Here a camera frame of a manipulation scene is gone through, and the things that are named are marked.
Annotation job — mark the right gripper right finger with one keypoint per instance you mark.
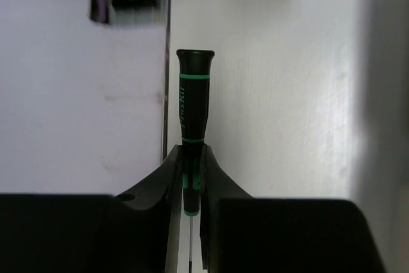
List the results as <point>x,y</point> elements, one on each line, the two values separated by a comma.
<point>241,233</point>

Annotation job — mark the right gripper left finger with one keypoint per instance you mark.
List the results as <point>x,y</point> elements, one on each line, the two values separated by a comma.
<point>135,231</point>

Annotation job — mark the black precision screwdriver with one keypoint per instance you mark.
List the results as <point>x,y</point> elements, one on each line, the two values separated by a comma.
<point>193,99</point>

